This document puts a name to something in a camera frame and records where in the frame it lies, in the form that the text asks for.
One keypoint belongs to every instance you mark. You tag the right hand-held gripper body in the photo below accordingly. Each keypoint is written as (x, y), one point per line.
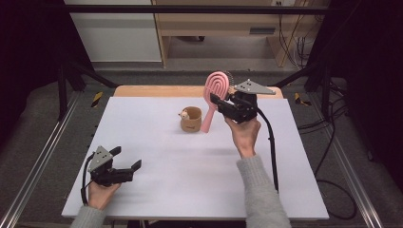
(242, 107)

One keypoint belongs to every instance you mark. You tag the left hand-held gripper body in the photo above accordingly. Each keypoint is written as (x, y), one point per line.
(111, 177)

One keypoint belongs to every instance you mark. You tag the pink hairbrush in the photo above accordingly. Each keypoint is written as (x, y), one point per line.
(215, 85)

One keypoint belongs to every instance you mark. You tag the brown cup with animal figure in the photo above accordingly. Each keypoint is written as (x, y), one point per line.
(191, 125)

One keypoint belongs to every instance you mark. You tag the person's left hand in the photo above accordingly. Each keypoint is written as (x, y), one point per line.
(101, 194)

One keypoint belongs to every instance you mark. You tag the person's right hand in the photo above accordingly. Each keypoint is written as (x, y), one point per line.
(245, 136)

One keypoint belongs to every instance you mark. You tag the yellow black striped tape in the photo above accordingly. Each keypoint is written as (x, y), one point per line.
(97, 99)
(298, 98)

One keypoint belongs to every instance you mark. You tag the wooden desk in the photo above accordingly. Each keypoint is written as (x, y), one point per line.
(221, 23)

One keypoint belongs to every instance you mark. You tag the black horizontal bar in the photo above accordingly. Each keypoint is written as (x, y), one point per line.
(190, 9)

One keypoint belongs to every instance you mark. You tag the white cabinet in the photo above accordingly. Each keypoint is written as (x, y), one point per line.
(120, 41)

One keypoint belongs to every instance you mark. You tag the black curtain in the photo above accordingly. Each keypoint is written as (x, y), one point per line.
(374, 79)
(28, 63)

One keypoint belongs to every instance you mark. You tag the aluminium rail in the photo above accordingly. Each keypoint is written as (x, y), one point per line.
(355, 183)
(38, 164)

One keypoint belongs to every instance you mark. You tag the black metal frame stand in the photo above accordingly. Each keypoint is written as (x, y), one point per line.
(62, 95)
(325, 91)

